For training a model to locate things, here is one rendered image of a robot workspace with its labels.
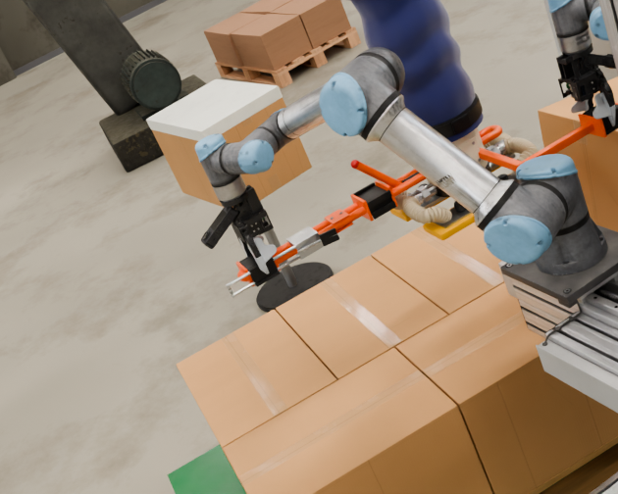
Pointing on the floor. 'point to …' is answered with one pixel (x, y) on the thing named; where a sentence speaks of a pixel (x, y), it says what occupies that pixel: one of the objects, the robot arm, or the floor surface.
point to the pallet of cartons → (279, 38)
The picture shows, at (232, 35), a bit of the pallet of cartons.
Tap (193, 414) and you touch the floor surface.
